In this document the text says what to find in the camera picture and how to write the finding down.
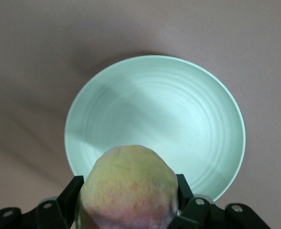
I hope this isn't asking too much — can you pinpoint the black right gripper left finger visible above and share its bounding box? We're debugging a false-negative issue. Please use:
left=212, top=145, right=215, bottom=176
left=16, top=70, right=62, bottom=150
left=21, top=176, right=84, bottom=229

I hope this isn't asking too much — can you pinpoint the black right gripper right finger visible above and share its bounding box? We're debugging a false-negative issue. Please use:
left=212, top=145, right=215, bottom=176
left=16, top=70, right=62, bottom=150
left=171, top=174, right=227, bottom=229

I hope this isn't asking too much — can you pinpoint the green and pink peach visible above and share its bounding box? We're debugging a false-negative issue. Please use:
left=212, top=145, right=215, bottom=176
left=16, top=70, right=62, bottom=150
left=75, top=145, right=180, bottom=229

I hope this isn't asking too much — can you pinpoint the light green round plate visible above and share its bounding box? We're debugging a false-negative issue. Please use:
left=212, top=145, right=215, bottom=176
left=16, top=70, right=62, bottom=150
left=64, top=55, right=246, bottom=202

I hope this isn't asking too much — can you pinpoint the brown table cloth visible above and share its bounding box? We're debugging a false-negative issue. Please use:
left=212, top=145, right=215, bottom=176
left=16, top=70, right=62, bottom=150
left=0, top=0, right=281, bottom=229

